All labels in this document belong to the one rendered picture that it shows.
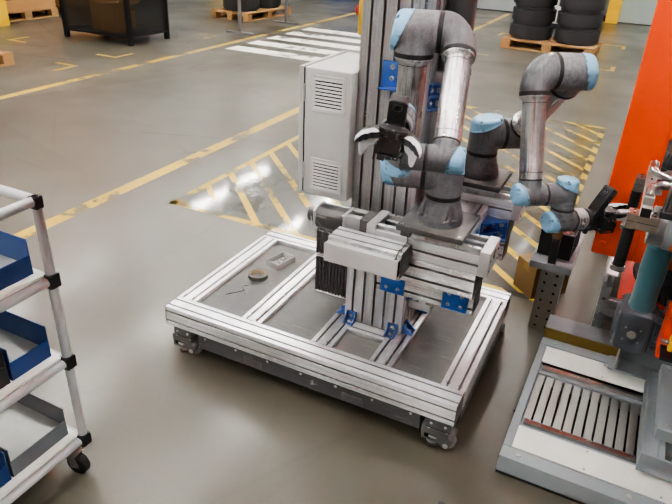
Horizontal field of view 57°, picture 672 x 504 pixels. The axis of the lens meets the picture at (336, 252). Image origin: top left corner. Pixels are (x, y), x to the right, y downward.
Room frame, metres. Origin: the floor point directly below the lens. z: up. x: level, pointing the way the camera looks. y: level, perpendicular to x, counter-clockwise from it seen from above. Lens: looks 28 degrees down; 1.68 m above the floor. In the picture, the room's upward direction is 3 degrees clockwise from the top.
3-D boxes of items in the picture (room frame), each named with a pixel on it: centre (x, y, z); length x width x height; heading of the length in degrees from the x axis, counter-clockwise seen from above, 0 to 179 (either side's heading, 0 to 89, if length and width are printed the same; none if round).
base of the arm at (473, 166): (2.32, -0.55, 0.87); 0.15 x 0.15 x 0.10
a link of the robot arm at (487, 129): (2.32, -0.55, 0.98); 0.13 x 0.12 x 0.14; 100
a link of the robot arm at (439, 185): (1.88, -0.33, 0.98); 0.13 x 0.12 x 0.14; 79
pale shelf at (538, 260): (2.47, -0.99, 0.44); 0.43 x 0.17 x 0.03; 154
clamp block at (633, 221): (1.71, -0.91, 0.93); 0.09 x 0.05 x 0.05; 64
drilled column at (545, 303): (2.50, -1.00, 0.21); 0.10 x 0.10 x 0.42; 64
